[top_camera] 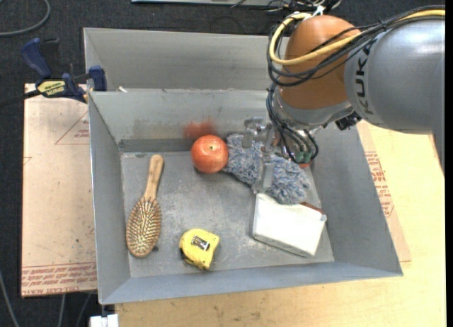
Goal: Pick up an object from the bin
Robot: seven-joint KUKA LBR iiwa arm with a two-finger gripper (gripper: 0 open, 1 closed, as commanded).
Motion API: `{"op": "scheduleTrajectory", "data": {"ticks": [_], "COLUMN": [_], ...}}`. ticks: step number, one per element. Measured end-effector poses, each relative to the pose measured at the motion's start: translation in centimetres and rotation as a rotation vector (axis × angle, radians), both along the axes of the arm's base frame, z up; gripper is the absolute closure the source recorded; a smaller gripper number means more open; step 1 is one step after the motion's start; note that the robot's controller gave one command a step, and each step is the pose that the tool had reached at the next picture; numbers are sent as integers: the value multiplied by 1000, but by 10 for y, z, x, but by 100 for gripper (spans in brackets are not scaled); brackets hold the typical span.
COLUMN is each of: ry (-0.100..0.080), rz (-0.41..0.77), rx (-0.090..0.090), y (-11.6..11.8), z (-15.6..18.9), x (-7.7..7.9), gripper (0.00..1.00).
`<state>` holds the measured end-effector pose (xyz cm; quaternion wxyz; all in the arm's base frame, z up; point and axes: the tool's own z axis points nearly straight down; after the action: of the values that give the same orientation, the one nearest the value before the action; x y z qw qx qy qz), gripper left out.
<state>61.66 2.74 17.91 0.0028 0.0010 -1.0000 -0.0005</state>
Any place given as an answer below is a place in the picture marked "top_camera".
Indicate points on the blue shaggy cloth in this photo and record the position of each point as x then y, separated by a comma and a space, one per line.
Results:
247, 163

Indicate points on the brown cardboard board, red print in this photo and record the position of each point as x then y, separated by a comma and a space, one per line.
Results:
58, 194

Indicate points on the red-orange apple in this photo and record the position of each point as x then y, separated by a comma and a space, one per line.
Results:
209, 154

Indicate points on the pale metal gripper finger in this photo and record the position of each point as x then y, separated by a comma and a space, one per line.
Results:
268, 177
252, 131

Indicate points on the white flat box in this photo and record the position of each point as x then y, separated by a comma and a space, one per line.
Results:
288, 228

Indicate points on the grey metal bin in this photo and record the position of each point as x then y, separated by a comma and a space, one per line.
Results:
198, 209

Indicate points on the wooden hairbrush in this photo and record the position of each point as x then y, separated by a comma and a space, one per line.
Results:
144, 223

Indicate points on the yellow tape measure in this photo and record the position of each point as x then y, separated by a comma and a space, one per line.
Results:
198, 247

